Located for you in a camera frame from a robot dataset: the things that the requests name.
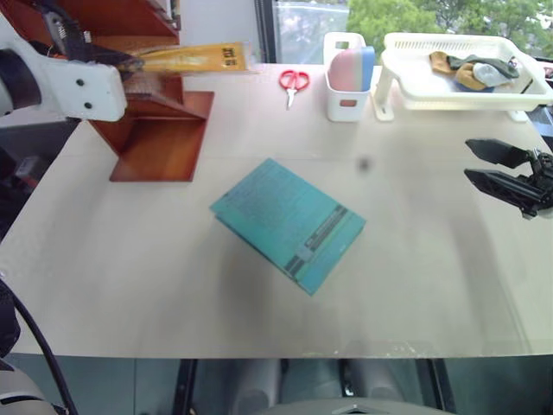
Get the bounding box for yellow book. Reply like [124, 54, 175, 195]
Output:
[129, 41, 260, 77]

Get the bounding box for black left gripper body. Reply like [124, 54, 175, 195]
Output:
[39, 9, 97, 64]

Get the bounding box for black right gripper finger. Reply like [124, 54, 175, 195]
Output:
[463, 168, 539, 209]
[464, 137, 533, 170]

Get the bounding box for black window frame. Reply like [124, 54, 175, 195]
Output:
[253, 0, 278, 65]

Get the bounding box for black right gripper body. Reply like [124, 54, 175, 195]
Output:
[518, 146, 553, 220]

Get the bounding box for white plastic storage bin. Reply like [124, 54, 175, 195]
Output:
[322, 31, 372, 124]

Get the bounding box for white plastic basket tray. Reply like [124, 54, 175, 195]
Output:
[372, 32, 553, 122]

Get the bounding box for red handled scissors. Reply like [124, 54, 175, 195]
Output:
[278, 69, 311, 111]

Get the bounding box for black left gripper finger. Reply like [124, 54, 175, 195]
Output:
[84, 41, 146, 73]
[122, 70, 162, 96]

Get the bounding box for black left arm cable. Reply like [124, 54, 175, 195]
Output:
[0, 297, 81, 415]

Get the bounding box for teal book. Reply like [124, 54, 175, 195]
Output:
[209, 157, 368, 297]

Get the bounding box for pink and blue pastel sponge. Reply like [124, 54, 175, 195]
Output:
[327, 45, 376, 93]

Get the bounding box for reddish wooden bookshelf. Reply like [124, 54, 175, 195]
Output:
[29, 0, 216, 183]

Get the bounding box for brown sock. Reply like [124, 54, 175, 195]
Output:
[429, 50, 454, 75]

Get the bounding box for dark green sock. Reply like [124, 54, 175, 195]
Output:
[446, 53, 520, 80]

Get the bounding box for blue cloth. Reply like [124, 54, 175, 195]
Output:
[454, 80, 496, 93]

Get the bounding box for grey sock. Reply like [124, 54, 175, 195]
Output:
[472, 62, 512, 87]

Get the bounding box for tan sock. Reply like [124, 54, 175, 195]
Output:
[453, 64, 488, 92]

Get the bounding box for black table leg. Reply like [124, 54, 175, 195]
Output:
[415, 357, 457, 415]
[171, 358, 199, 415]

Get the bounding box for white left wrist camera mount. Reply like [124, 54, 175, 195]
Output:
[0, 24, 128, 123]

